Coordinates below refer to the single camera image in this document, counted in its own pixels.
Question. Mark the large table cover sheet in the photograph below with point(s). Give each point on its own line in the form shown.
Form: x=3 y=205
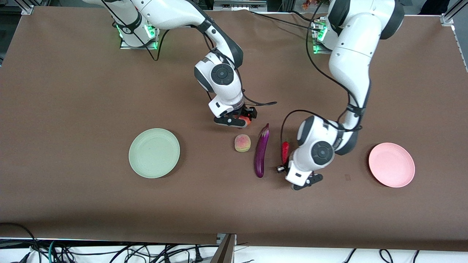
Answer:
x=109 y=109

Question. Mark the purple eggplant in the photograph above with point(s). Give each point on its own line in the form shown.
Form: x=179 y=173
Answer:
x=261 y=153

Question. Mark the pale green plate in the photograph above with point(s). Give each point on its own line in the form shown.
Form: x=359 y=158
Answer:
x=153 y=153

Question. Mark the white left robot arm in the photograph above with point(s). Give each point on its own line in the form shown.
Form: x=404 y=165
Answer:
x=351 y=54

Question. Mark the aluminium frame corner profile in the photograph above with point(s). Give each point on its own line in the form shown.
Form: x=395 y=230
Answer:
x=448 y=18
x=27 y=10

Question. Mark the orange background clutter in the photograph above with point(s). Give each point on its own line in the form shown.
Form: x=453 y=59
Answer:
x=309 y=4

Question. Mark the aluminium profile post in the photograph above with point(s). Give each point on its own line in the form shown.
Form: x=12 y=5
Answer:
x=226 y=252

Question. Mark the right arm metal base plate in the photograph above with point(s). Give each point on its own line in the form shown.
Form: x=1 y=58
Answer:
x=126 y=46

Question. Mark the silver metal rail unit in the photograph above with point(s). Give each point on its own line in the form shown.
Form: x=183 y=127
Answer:
x=239 y=5

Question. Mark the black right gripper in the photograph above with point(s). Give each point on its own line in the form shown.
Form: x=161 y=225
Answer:
x=249 y=111

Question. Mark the dark background object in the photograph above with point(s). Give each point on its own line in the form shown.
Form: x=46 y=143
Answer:
x=435 y=5

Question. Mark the pink plate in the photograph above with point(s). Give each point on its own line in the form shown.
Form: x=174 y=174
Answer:
x=391 y=165

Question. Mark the red pomegranate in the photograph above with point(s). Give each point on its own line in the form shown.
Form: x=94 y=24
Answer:
x=248 y=121

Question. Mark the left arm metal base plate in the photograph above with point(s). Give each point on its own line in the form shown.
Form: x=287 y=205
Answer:
x=318 y=51

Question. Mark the red chili pepper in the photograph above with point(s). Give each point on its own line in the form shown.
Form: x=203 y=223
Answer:
x=285 y=149

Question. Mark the pink yellow peach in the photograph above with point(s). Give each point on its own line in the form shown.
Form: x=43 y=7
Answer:
x=242 y=143

